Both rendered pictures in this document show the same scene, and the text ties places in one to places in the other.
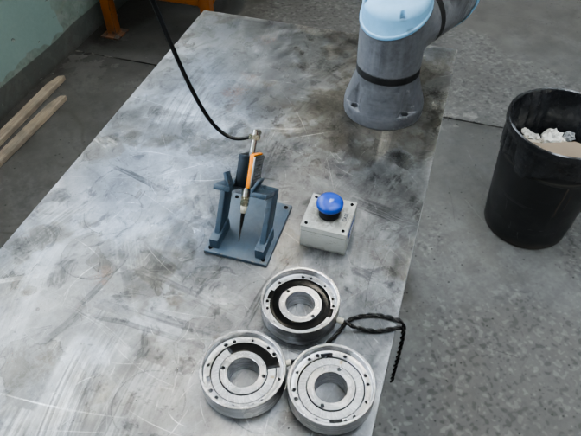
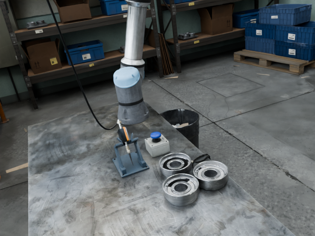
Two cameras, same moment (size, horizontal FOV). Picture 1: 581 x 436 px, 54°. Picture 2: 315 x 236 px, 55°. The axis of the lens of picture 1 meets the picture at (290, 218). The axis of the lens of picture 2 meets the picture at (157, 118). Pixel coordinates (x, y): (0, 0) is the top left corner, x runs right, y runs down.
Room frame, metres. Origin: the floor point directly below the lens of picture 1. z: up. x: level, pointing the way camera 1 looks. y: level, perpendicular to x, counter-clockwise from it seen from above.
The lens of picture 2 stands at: (-0.20, 0.51, 1.39)
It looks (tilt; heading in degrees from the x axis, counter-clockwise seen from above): 25 degrees down; 324
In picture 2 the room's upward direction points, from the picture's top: 8 degrees counter-clockwise
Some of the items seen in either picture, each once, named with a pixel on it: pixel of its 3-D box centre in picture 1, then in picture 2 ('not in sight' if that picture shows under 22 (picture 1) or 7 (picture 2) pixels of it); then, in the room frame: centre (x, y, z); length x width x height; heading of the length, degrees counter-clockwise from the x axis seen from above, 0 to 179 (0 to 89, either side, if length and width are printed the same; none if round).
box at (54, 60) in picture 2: not in sight; (43, 55); (3.96, -0.82, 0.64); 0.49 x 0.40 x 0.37; 77
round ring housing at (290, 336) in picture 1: (300, 307); (175, 166); (0.44, -0.01, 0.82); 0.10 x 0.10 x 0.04
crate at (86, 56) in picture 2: not in sight; (84, 52); (3.82, -1.34, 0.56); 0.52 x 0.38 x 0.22; 69
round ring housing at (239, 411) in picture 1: (243, 375); (181, 189); (0.34, 0.06, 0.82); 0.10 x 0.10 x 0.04
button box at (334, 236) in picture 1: (329, 220); (156, 144); (0.59, -0.06, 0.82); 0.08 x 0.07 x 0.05; 162
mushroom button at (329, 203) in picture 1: (329, 211); (156, 139); (0.59, -0.06, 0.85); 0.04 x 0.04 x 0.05
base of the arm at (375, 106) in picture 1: (386, 84); (131, 107); (0.91, -0.18, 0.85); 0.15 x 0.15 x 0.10
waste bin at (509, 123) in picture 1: (543, 174); (179, 142); (1.34, -0.81, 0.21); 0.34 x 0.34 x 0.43
